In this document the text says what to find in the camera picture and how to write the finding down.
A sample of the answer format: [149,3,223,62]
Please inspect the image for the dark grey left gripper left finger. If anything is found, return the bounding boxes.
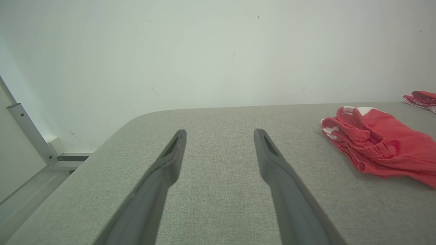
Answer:
[92,129,187,245]

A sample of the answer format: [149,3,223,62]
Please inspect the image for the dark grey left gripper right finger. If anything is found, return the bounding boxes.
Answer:
[253,128,346,245]

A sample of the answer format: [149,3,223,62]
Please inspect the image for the red shorts with white trim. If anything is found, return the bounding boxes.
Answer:
[321,106,436,190]

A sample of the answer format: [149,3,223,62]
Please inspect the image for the red white basketball jersey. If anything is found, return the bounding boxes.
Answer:
[403,91,436,114]

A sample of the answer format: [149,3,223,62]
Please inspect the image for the white baseboard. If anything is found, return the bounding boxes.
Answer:
[46,136,99,170]

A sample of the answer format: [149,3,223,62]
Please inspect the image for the grey metal frame rail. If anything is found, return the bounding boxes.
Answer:
[0,75,59,167]

